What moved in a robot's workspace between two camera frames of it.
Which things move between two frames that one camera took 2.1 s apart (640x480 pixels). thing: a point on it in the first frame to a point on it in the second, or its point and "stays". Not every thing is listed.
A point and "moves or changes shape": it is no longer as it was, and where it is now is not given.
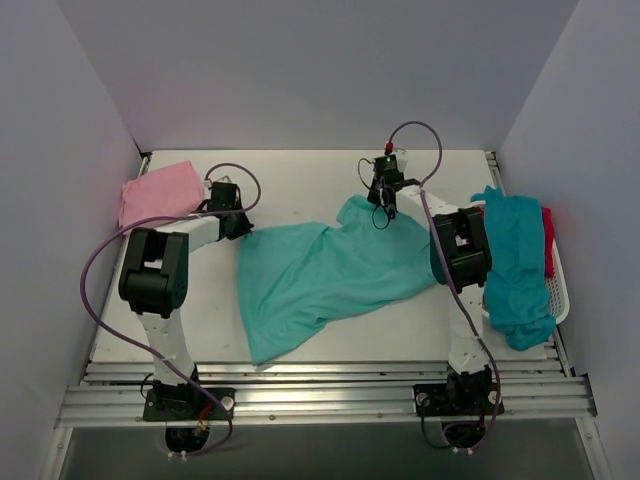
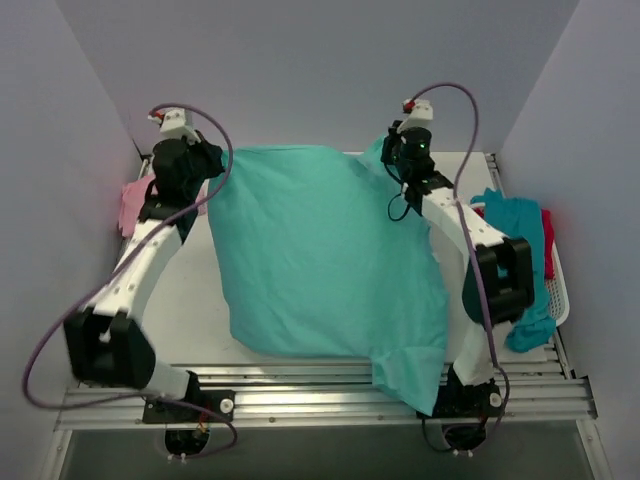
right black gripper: (382, 194) to (391, 150)
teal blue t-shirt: (516, 295) stays
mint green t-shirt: (293, 276) moves or changes shape
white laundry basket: (557, 286) stays
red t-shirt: (548, 233) stays
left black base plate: (188, 404) stays
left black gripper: (239, 226) to (201, 157)
